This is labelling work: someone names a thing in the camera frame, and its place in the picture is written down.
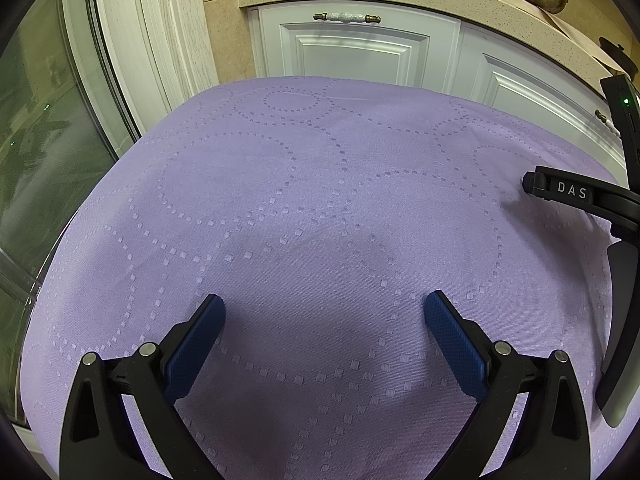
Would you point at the black lidded pot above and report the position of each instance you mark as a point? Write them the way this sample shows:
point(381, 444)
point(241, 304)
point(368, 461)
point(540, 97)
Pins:
point(617, 55)

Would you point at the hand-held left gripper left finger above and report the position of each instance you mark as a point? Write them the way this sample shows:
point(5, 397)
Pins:
point(197, 350)

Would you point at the glass sliding door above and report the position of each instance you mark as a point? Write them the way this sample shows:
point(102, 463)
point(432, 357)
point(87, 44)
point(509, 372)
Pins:
point(45, 135)

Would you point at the purple tablecloth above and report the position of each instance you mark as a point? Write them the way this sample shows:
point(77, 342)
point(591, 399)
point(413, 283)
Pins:
point(325, 210)

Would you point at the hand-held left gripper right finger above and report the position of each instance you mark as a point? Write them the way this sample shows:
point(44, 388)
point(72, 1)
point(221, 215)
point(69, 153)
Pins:
point(452, 345)

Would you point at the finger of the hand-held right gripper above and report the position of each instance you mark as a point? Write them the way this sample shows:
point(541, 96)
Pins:
point(539, 183)

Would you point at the white door frame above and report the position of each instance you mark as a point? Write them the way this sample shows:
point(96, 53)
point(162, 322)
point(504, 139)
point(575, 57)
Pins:
point(160, 50)

